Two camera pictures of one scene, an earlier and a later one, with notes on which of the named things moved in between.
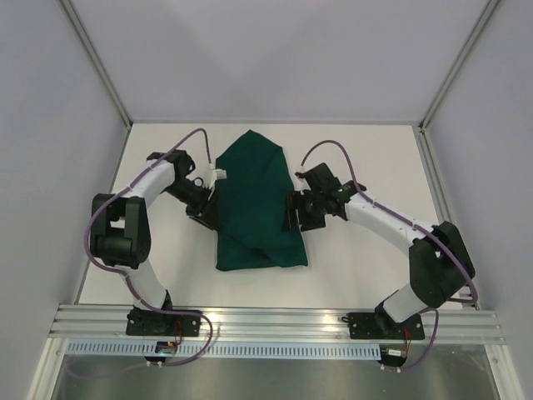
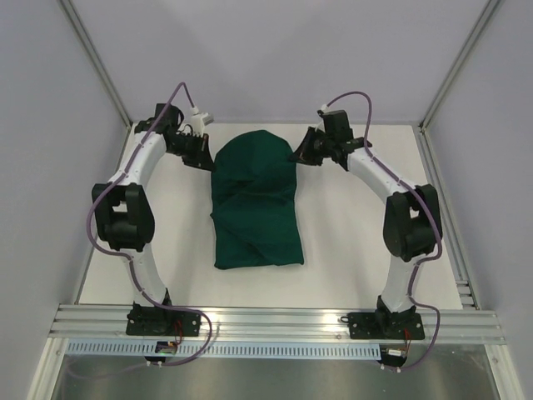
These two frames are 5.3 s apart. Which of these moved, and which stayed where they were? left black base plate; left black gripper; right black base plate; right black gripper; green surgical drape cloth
Moved: left black gripper; green surgical drape cloth; right black gripper
Stayed: right black base plate; left black base plate
